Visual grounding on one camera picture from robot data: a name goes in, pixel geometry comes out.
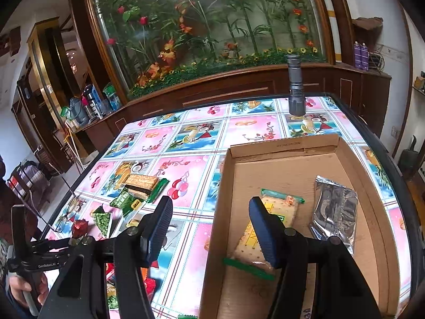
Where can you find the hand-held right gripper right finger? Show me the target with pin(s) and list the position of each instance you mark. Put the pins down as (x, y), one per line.
(265, 236)

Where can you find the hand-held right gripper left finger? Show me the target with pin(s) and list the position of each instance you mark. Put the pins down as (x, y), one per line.
(159, 229)

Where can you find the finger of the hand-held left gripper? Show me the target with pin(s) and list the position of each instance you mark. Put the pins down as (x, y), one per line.
(49, 246)

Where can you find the green-edged cracker packet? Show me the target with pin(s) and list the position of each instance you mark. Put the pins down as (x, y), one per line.
(247, 251)

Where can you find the red foil snack packet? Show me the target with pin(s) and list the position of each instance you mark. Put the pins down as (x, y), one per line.
(79, 228)

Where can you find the shallow cardboard box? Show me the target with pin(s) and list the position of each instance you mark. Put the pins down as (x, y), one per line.
(292, 179)

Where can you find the silver foil packet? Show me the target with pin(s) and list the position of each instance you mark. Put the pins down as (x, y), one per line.
(332, 209)

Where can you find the person's left hand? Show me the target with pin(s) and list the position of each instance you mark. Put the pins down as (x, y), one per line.
(15, 287)

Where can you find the chocolate wafer green packet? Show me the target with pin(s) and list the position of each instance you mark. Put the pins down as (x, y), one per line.
(137, 192)

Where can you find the cream wafer green packet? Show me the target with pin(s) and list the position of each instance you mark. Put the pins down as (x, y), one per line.
(142, 180)

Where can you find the clothes rack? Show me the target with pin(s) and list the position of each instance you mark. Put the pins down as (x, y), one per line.
(28, 181)

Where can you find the printed fruit tablecloth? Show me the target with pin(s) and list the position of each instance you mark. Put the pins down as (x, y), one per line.
(186, 146)

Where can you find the blue grey kettle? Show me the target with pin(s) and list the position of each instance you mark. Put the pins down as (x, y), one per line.
(78, 113)

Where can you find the green package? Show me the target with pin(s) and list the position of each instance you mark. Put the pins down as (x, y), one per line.
(112, 96)

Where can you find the black-framed table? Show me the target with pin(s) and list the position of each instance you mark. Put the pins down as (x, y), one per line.
(395, 179)

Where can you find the dark thermos flask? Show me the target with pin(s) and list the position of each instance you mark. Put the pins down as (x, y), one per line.
(89, 103)

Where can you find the grey flashlight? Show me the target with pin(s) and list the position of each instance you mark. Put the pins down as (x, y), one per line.
(295, 86)

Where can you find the low wooden cabinet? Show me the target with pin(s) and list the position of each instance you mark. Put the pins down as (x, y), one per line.
(232, 86)

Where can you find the bronze vase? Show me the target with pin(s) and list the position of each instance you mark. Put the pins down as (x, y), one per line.
(411, 159)

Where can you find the glass door wooden cabinet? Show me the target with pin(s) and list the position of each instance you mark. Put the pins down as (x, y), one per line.
(43, 73)

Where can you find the glass flower display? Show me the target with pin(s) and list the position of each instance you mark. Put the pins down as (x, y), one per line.
(215, 23)

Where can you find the small yellow box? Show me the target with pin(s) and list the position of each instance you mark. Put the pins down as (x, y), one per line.
(419, 81)

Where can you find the white yellow rolled scroll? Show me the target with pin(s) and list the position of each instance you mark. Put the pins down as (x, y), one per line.
(330, 16)

